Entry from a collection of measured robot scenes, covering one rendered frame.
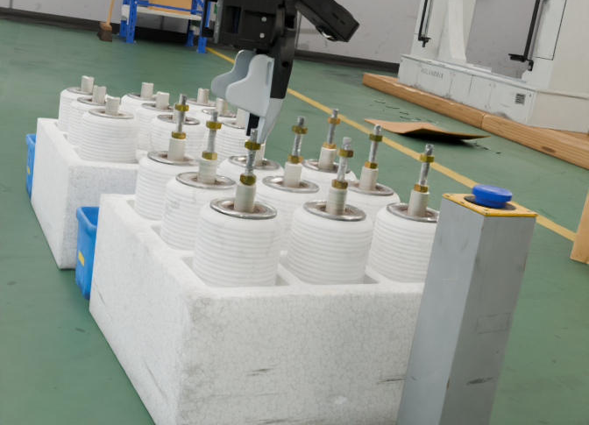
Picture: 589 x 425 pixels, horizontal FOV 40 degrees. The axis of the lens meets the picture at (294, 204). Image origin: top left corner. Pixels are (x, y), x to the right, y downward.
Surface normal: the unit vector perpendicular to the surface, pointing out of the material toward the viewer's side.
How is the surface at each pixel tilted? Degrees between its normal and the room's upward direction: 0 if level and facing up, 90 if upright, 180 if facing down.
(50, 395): 0
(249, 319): 90
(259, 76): 84
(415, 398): 90
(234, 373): 90
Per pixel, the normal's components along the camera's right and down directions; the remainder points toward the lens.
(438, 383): -0.88, -0.03
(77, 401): 0.15, -0.96
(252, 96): 0.36, 0.18
